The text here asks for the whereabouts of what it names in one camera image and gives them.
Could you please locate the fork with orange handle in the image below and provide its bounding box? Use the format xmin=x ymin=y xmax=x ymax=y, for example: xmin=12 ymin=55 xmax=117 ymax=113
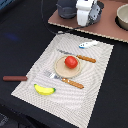
xmin=44 ymin=71 xmax=84 ymax=89

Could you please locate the beige bowl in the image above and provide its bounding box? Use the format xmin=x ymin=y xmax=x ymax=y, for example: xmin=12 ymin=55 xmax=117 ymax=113
xmin=117 ymin=4 xmax=128 ymax=30

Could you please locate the grey frying pan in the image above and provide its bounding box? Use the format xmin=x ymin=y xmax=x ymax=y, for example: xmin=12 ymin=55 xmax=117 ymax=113
xmin=88 ymin=1 xmax=104 ymax=25

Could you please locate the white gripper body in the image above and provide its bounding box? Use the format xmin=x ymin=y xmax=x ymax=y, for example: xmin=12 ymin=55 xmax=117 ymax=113
xmin=76 ymin=0 xmax=97 ymax=26

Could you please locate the tan round plate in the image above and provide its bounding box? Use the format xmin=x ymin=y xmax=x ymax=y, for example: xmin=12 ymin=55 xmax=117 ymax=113
xmin=54 ymin=55 xmax=81 ymax=78

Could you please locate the brown toy sausage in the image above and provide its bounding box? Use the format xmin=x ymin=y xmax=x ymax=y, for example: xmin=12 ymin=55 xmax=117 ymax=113
xmin=3 ymin=76 xmax=27 ymax=81

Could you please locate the yellow toy banana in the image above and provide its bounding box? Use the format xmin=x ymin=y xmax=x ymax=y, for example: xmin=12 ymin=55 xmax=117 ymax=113
xmin=34 ymin=84 xmax=56 ymax=95

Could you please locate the red toy tomato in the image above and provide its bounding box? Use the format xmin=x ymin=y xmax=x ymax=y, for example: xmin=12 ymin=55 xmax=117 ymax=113
xmin=65 ymin=56 xmax=78 ymax=69

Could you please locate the beige woven placemat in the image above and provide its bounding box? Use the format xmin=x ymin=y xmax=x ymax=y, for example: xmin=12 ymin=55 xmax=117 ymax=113
xmin=12 ymin=34 xmax=113 ymax=128

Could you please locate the white toy fish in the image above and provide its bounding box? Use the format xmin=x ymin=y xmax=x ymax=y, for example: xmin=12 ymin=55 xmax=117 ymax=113
xmin=79 ymin=40 xmax=98 ymax=49

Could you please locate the grey toy pot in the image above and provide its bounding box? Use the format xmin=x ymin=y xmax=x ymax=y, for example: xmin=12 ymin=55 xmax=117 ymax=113
xmin=56 ymin=0 xmax=77 ymax=19

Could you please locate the knife with orange handle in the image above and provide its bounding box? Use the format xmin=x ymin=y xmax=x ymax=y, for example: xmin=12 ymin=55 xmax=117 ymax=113
xmin=57 ymin=49 xmax=96 ymax=63

